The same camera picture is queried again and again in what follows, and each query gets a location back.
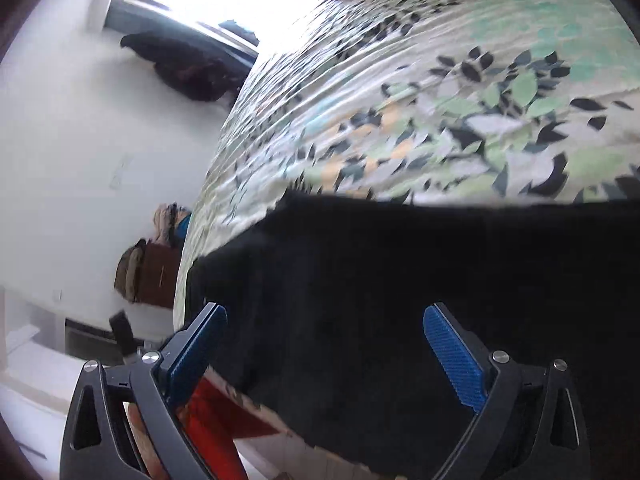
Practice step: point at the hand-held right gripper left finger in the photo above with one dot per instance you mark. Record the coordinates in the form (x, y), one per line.
(195, 350)

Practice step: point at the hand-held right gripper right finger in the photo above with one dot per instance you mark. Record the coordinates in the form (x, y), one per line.
(455, 360)

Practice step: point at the black pants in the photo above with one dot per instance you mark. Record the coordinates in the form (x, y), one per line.
(375, 310)

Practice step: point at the brown cabinet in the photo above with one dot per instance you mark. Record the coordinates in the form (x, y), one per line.
(161, 275)

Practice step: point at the person's red clothing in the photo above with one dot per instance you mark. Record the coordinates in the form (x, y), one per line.
(215, 430)

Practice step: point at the brown bag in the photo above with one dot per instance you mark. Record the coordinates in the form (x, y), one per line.
(129, 272)

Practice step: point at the pile of folded cloths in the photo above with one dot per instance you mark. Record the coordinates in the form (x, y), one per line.
(170, 222)

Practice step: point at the white shelf unit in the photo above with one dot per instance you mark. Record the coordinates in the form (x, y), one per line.
(30, 355)

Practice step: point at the bed with floral sheet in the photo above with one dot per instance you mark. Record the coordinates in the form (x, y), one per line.
(400, 85)

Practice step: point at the dark hanging clothes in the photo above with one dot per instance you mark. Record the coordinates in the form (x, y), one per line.
(185, 65)

